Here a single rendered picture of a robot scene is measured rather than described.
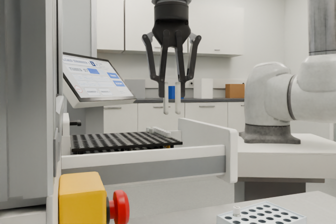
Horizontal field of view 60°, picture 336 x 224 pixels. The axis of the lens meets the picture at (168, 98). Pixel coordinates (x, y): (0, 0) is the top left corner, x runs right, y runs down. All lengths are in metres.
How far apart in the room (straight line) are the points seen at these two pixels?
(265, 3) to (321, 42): 4.43
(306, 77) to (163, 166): 0.57
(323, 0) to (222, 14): 3.57
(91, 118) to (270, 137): 0.90
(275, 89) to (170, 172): 0.55
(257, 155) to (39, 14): 0.77
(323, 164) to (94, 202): 0.74
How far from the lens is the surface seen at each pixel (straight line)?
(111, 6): 4.07
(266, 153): 0.89
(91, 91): 1.42
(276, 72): 1.04
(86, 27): 2.32
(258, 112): 1.03
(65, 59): 1.48
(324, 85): 0.95
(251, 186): 1.04
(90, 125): 1.54
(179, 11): 0.62
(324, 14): 0.99
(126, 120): 3.60
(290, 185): 1.07
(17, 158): 0.19
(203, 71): 4.64
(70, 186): 0.32
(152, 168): 0.57
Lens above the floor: 1.01
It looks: 1 degrees down
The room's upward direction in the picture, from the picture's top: straight up
